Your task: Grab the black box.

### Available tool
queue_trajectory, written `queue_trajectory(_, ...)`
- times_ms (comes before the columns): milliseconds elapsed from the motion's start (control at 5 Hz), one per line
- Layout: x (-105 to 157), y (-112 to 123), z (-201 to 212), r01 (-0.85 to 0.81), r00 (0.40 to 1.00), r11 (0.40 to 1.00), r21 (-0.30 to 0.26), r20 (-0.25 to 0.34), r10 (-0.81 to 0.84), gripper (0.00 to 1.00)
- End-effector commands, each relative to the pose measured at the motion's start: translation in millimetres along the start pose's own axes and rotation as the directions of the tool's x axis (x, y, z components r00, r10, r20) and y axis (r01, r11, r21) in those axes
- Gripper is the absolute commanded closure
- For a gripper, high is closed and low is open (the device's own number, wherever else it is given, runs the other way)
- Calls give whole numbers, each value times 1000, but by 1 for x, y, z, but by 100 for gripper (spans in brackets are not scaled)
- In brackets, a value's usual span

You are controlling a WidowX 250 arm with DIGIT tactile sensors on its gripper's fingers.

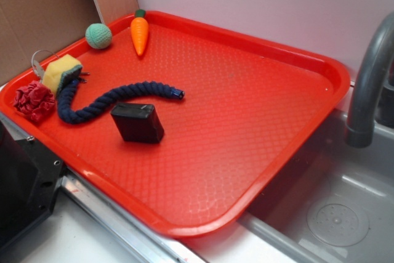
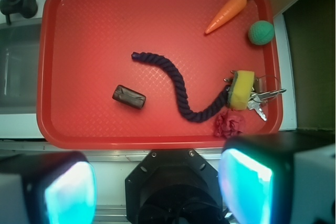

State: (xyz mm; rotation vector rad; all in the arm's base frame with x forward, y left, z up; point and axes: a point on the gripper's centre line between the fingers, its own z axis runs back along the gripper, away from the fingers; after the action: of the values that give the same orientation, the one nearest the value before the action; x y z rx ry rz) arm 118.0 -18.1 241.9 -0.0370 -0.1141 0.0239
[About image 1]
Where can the brown cardboard panel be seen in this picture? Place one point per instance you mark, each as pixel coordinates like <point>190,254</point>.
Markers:
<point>30,25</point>

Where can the red plastic tray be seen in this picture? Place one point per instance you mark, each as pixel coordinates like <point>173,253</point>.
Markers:
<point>249,105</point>

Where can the green knitted ball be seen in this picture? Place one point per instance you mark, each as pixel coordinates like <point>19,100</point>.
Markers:
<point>98,36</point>

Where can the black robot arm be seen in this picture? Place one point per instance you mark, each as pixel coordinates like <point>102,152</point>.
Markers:
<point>30,177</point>

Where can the grey plastic sink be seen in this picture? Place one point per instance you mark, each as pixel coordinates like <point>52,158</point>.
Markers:
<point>330,202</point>

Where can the grey faucet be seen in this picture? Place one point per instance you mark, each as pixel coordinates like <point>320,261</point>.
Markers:
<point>372,98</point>

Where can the orange toy carrot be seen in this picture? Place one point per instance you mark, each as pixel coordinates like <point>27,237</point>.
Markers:
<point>139,31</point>

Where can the red crumpled cloth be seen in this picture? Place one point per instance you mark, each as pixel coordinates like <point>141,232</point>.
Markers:
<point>35,101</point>

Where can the yellow green sponge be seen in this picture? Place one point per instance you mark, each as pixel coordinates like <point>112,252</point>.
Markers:
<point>60,72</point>

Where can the black box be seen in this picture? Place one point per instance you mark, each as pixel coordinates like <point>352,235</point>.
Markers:
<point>138,122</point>

